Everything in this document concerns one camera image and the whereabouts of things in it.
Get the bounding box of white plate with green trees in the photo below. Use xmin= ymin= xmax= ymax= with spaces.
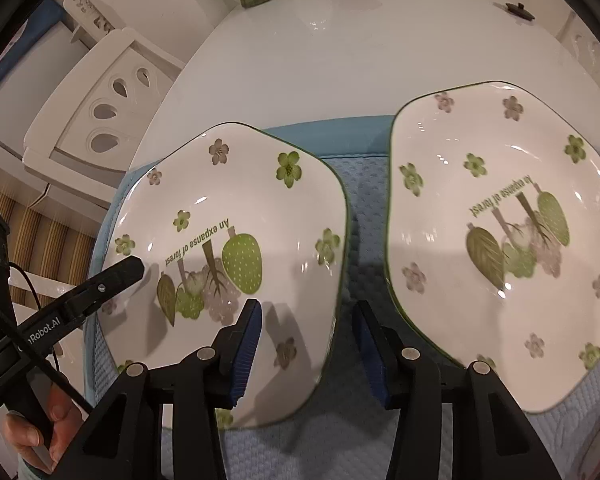
xmin=100 ymin=121 xmax=351 ymax=431
xmin=384 ymin=81 xmax=600 ymax=415

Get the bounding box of striped brown cloth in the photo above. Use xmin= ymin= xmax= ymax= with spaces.
xmin=0 ymin=167 xmax=99 ymax=297

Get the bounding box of dark blue cloth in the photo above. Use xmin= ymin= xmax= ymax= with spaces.
xmin=0 ymin=0 xmax=66 ymax=111

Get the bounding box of light blue table mat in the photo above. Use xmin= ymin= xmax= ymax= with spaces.
xmin=82 ymin=115 xmax=600 ymax=480

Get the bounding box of white chair with teardrop holes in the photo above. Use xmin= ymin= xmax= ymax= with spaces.
xmin=555 ymin=10 xmax=600 ymax=108
xmin=22 ymin=27 xmax=187 ymax=211

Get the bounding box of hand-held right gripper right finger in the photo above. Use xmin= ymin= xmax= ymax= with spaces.
xmin=352 ymin=300 xmax=563 ymax=480

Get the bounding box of black cable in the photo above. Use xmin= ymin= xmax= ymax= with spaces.
xmin=0 ymin=261 xmax=95 ymax=413

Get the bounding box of small black lid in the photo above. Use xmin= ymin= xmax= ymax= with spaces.
xmin=505 ymin=2 xmax=537 ymax=22

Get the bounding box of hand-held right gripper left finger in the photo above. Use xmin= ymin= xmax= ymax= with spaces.
xmin=50 ymin=298 xmax=264 ymax=480

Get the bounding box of person's left hand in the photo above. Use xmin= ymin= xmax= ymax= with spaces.
xmin=2 ymin=385 xmax=88 ymax=476

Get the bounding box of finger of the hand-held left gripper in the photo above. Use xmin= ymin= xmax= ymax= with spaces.
xmin=62 ymin=256 xmax=147 ymax=322

